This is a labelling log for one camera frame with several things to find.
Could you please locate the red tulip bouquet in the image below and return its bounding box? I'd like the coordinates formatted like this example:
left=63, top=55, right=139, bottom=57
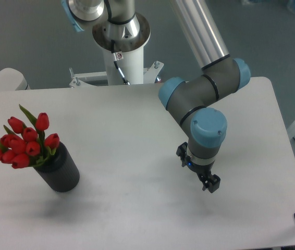
left=0, top=105, right=60, bottom=169

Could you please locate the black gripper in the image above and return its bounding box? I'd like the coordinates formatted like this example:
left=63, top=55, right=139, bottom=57
left=176, top=142, right=220, bottom=193

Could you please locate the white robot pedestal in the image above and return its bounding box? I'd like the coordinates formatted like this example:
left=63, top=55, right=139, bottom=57
left=69, top=12, right=164, bottom=88

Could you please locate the white chair back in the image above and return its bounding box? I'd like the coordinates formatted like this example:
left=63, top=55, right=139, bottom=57
left=0, top=68, right=31, bottom=91

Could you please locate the black ribbed vase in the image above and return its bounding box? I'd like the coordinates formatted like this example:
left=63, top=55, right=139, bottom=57
left=34, top=142, right=80, bottom=193

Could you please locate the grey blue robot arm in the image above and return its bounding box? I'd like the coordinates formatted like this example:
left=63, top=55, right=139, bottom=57
left=62, top=1, right=251, bottom=192

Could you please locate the black cable on pedestal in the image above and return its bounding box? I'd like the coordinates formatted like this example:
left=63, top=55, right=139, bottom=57
left=109, top=39, right=131, bottom=85

